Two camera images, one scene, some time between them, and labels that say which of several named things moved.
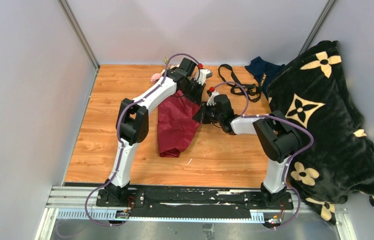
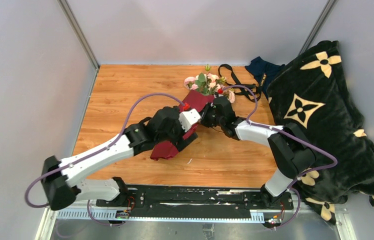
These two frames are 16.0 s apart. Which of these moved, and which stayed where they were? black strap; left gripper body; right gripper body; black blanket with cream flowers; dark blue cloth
Moved: left gripper body
Stayed: black blanket with cream flowers; black strap; dark blue cloth; right gripper body
